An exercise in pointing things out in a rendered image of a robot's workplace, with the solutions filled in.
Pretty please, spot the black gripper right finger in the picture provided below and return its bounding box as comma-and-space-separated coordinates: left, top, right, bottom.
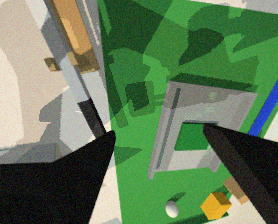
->
203, 123, 278, 224

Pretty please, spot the yellow cube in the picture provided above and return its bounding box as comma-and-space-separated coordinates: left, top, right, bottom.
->
201, 192, 232, 220

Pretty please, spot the green flat mat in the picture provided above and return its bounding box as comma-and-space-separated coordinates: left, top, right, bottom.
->
97, 0, 278, 224

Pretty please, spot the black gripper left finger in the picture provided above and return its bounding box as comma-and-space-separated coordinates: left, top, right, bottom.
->
0, 130, 116, 224

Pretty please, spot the white golf ball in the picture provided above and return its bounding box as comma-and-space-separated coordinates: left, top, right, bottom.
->
166, 201, 179, 218

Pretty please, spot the brown cube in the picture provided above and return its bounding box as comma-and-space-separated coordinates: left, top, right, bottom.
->
223, 176, 249, 204

